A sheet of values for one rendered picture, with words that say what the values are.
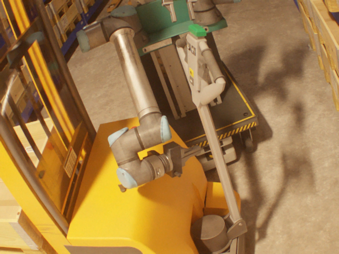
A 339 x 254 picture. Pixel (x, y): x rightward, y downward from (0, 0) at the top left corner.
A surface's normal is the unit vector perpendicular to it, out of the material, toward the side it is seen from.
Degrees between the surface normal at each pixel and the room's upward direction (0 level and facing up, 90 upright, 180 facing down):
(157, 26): 90
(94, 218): 0
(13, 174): 90
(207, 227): 0
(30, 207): 90
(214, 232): 0
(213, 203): 22
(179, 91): 90
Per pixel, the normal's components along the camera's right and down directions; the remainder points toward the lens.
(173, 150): 0.58, 0.32
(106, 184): -0.29, -0.78
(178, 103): 0.19, 0.52
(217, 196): 0.08, -0.79
